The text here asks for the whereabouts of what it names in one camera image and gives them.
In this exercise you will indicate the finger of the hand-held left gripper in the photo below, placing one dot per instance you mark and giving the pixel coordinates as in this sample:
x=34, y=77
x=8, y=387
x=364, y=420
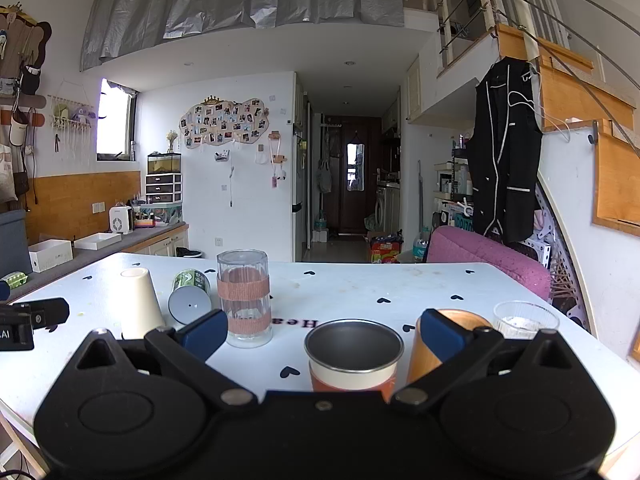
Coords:
x=47, y=312

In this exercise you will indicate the flower vase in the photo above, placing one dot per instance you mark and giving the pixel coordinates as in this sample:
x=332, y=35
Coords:
x=171, y=141

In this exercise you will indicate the clear glass with brown band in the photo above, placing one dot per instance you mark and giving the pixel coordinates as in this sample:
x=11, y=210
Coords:
x=247, y=272

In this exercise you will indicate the green cup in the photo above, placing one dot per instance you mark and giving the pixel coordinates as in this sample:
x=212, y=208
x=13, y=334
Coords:
x=192, y=282

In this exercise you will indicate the window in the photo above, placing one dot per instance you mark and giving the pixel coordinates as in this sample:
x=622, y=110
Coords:
x=115, y=120

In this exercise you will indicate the red cardboard box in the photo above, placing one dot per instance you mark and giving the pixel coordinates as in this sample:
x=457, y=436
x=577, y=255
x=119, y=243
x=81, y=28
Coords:
x=387, y=251

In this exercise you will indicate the pink chair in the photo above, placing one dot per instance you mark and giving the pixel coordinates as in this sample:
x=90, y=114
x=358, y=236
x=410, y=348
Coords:
x=480, y=252

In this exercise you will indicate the metal cup with orange sleeve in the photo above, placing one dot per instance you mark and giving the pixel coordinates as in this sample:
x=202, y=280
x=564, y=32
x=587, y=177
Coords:
x=350, y=375

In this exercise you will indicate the white countertop appliance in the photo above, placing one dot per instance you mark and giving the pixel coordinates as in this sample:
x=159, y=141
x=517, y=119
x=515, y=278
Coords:
x=120, y=220

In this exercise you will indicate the wall socket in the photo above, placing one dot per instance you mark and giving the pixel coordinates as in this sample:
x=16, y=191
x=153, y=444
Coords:
x=98, y=207

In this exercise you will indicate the black jacket with white trim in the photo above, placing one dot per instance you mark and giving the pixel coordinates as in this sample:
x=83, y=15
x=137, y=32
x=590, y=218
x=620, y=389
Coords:
x=505, y=160

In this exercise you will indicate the grey countertop cabinet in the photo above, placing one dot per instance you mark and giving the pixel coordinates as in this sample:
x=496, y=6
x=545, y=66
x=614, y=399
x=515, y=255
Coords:
x=150, y=234

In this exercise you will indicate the metal shelf rack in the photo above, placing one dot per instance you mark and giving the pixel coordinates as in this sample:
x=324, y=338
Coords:
x=455, y=175

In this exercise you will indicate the macrame wall hanging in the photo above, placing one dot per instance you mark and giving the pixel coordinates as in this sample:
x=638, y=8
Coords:
x=70, y=120

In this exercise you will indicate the white tray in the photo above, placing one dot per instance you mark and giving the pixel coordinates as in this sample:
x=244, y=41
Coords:
x=97, y=241

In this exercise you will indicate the black shoes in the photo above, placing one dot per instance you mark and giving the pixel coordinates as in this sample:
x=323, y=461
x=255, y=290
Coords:
x=189, y=252

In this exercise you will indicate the white box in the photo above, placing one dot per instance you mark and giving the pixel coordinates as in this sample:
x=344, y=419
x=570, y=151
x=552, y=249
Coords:
x=50, y=255

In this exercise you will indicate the wooden staircase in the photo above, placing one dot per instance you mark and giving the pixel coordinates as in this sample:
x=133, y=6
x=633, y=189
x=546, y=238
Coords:
x=575, y=95

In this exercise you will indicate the refrigerator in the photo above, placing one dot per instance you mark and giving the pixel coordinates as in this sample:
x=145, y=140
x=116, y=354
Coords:
x=298, y=185

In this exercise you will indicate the hanging tote bag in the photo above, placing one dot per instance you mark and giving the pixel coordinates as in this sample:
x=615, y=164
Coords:
x=325, y=177

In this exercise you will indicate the cream cup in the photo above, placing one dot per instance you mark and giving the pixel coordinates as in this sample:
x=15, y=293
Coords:
x=137, y=305

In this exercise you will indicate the metal stair railing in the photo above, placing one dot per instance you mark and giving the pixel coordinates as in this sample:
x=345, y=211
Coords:
x=480, y=5

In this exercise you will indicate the wall coat rack with bags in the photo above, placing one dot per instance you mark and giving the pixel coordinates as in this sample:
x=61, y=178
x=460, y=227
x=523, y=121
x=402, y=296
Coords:
x=20, y=60

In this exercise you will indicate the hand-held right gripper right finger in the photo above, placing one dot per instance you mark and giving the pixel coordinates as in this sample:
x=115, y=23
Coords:
x=439, y=332

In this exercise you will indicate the water bottle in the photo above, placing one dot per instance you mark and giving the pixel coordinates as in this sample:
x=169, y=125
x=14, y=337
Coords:
x=421, y=247

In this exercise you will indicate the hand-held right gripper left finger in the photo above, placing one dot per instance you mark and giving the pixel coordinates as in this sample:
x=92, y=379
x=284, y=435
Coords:
x=206, y=334

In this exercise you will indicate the dark blue box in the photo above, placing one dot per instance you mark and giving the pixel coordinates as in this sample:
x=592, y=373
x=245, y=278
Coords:
x=12, y=240

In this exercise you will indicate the cloud-shaped photo board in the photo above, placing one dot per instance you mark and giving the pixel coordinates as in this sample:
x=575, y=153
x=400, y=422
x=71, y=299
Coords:
x=225, y=122

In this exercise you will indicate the dark wooden door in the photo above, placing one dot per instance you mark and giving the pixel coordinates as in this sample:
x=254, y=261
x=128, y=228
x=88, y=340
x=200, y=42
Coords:
x=370, y=185

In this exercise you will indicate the small drawer unit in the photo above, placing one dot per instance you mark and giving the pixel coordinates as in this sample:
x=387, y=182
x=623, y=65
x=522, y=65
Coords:
x=164, y=190

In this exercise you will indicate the clear plastic cup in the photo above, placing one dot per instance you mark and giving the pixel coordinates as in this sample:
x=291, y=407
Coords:
x=525, y=317

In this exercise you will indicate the fish tank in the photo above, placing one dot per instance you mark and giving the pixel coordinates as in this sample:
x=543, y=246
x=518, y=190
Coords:
x=164, y=162

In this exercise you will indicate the washing machine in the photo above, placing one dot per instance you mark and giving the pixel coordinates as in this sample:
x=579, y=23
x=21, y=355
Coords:
x=386, y=210

